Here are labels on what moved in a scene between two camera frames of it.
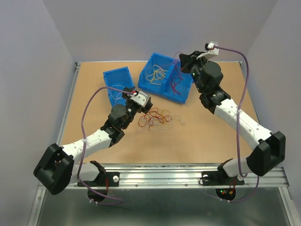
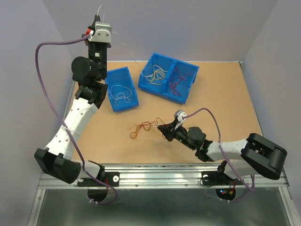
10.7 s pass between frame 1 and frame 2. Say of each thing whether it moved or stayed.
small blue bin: stayed
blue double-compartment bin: stayed
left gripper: moved
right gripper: moved
